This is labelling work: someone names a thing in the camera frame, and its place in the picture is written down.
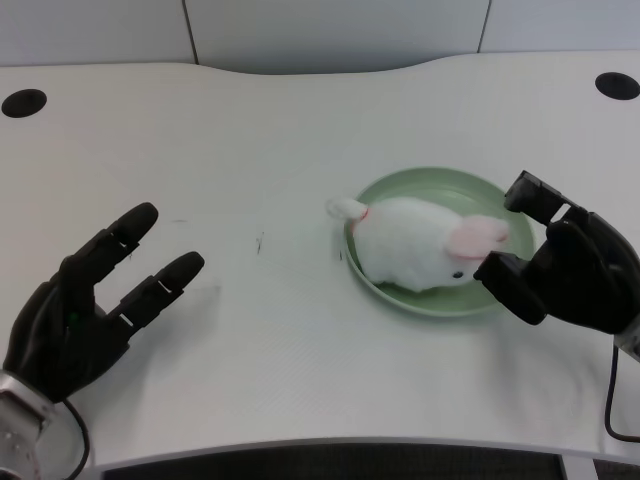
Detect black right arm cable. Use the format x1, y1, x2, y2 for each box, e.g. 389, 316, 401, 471
603, 344, 640, 443

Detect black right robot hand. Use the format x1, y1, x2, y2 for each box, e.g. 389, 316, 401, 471
472, 169, 640, 337

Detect black round desk grommet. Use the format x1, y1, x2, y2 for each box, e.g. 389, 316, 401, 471
595, 71, 640, 101
1, 88, 48, 119

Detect light green round plate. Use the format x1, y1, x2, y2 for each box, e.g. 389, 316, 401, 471
342, 166, 537, 318

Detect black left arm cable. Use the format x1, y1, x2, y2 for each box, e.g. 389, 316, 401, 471
62, 398, 93, 476

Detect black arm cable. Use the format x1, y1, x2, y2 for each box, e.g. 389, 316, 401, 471
62, 398, 93, 476
603, 344, 640, 443

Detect white plush rabbit doll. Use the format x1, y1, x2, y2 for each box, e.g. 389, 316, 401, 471
325, 196, 512, 293

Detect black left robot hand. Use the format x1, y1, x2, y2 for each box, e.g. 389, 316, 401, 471
2, 201, 206, 403

